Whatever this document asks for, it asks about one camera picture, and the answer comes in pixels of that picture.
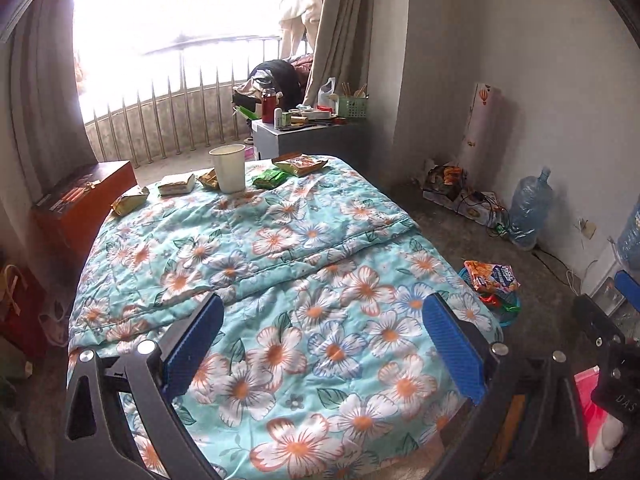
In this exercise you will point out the yellow crumpled packet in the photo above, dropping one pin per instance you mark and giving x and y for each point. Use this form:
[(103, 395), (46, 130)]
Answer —
[(207, 180)]

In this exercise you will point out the white water dispenser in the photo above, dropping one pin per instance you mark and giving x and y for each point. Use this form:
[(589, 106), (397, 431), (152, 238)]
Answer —
[(607, 285)]

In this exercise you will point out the hanging cream garment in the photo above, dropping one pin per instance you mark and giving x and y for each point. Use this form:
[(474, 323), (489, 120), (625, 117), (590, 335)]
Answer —
[(300, 15)]

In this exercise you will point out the small white bottle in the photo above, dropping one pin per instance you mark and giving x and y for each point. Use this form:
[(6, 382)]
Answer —
[(278, 119)]

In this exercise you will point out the person's pink clothing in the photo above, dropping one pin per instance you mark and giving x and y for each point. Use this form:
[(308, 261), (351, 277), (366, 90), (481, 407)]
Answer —
[(586, 410)]

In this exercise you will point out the white plastic jug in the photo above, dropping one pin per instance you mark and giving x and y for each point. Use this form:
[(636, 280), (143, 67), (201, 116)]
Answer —
[(327, 94)]

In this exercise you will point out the white paper cup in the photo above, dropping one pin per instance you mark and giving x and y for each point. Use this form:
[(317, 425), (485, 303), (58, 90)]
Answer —
[(228, 170)]

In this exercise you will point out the small yellow snack packet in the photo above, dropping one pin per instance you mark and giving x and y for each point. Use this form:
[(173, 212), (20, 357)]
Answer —
[(129, 202)]

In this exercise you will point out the red wrapper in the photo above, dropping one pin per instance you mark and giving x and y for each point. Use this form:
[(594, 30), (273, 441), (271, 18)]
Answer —
[(487, 300)]

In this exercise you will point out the brown wooden stool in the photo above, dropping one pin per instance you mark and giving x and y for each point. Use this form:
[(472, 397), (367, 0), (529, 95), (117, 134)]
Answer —
[(512, 425)]

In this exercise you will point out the wall socket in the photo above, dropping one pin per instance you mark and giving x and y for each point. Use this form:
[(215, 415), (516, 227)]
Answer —
[(587, 228)]

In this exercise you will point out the yellow green carton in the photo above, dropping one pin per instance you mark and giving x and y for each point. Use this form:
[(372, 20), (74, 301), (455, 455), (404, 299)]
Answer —
[(176, 184)]

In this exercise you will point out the red bag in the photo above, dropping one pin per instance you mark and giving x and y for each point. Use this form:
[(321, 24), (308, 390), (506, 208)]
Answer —
[(22, 310)]

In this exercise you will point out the red thermos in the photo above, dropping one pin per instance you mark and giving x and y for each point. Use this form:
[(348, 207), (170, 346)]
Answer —
[(268, 105)]

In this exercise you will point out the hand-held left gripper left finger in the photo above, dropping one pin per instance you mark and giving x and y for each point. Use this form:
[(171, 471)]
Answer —
[(194, 344)]

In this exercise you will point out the beige curtain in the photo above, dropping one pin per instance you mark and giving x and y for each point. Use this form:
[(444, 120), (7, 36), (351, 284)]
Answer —
[(345, 25)]

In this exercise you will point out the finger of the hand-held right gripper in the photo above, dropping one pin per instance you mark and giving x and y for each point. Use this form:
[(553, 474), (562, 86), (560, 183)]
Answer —
[(629, 287), (597, 322)]

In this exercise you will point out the pink slippers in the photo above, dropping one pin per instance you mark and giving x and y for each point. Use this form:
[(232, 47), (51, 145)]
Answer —
[(52, 322)]

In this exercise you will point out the white bottle case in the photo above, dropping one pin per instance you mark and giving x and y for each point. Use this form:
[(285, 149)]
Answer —
[(465, 207)]

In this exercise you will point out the grey side table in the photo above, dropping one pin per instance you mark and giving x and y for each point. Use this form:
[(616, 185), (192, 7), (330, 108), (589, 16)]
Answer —
[(310, 140)]

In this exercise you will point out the grey curtain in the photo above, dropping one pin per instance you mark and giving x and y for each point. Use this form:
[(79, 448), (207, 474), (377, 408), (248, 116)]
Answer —
[(45, 75)]

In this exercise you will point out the orange wooden chest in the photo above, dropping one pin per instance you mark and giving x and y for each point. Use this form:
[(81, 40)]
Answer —
[(80, 205)]

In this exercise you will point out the floral blue blanket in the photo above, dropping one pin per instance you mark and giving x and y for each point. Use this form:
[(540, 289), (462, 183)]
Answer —
[(300, 270)]

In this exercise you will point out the green plastic basket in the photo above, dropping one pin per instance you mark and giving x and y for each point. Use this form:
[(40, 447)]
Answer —
[(352, 106)]

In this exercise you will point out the clear empty water jug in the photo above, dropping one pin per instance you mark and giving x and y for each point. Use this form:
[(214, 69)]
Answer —
[(529, 210)]

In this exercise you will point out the blue water jug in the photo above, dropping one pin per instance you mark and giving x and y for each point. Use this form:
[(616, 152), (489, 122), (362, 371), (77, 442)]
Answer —
[(630, 237)]

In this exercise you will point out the person's right hand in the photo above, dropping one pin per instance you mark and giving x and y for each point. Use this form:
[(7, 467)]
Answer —
[(607, 442)]

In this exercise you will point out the dark clothes pile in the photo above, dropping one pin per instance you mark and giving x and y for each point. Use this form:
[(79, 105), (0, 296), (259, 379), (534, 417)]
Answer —
[(277, 80)]

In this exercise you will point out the small green snack packet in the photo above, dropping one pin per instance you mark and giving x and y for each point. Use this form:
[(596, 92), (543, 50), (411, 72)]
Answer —
[(270, 179)]

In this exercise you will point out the blue plastic basket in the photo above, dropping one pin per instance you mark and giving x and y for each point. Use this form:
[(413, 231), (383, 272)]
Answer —
[(510, 317)]

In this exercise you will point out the dark snack bag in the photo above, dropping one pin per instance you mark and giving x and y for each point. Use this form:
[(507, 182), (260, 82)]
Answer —
[(445, 177)]

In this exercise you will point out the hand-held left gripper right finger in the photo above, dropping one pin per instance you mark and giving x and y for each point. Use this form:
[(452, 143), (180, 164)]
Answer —
[(452, 347)]

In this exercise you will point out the metal balcony railing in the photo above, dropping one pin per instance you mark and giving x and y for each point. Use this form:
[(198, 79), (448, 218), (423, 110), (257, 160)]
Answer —
[(190, 105)]

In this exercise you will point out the orange and blue snack packet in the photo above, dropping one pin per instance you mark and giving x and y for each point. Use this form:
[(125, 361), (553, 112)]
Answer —
[(492, 276)]

